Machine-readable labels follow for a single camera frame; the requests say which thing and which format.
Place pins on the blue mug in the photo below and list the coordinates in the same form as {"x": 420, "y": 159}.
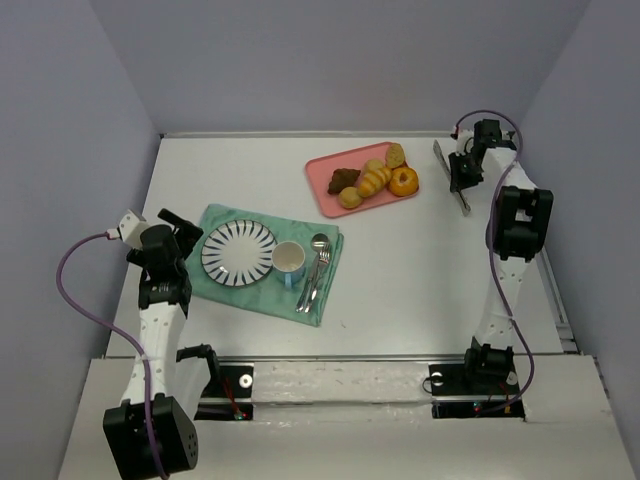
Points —
{"x": 289, "y": 263}

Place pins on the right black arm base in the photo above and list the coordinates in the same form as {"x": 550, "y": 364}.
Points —
{"x": 460, "y": 390}

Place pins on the blue striped white plate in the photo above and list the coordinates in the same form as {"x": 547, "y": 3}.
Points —
{"x": 238, "y": 253}

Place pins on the small round bun front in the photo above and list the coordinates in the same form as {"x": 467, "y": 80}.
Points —
{"x": 349, "y": 198}

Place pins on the green cloth placemat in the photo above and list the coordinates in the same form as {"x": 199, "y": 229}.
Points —
{"x": 258, "y": 290}

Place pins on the seeded oval bread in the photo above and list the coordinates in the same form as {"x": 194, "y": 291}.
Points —
{"x": 395, "y": 156}

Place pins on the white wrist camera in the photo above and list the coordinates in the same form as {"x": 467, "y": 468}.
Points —
{"x": 130, "y": 228}
{"x": 464, "y": 139}

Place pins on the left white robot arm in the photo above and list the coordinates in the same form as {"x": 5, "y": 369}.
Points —
{"x": 149, "y": 433}

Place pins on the small round bun back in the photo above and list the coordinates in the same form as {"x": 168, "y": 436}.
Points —
{"x": 373, "y": 164}

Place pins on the chocolate croissant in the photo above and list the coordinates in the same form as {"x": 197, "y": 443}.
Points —
{"x": 342, "y": 178}

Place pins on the orange donut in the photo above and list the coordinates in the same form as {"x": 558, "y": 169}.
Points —
{"x": 404, "y": 182}

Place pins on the silver fork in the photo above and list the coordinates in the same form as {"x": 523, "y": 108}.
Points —
{"x": 323, "y": 263}

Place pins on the striped yellow bread roll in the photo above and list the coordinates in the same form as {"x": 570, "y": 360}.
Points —
{"x": 374, "y": 181}

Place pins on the silver spoon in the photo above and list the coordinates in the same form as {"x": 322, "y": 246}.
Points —
{"x": 319, "y": 242}

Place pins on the pink tray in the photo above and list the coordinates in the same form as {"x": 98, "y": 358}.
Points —
{"x": 319, "y": 172}

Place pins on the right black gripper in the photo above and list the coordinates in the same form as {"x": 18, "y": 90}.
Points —
{"x": 461, "y": 170}

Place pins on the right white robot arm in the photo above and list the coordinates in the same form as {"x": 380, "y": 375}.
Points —
{"x": 519, "y": 215}

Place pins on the small round bun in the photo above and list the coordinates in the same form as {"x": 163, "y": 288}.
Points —
{"x": 349, "y": 198}
{"x": 373, "y": 164}

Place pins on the silver metal tongs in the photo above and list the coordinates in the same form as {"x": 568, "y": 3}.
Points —
{"x": 441, "y": 157}

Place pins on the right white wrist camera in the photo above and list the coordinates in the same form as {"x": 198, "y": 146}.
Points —
{"x": 464, "y": 139}

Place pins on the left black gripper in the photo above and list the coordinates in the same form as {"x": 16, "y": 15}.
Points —
{"x": 181, "y": 229}

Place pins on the silver knife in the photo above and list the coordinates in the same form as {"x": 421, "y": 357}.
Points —
{"x": 307, "y": 286}

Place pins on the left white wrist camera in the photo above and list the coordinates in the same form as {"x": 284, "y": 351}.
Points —
{"x": 130, "y": 228}

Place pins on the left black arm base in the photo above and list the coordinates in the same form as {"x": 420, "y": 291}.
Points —
{"x": 214, "y": 390}

